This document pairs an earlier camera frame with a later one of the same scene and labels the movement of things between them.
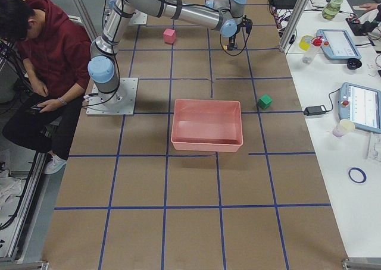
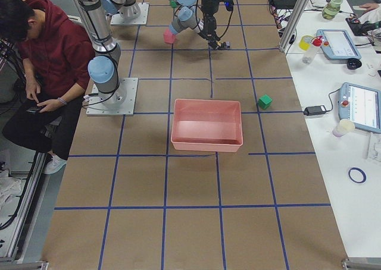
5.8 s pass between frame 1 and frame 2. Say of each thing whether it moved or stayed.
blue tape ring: stayed
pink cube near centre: stayed
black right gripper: moved
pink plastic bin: stayed
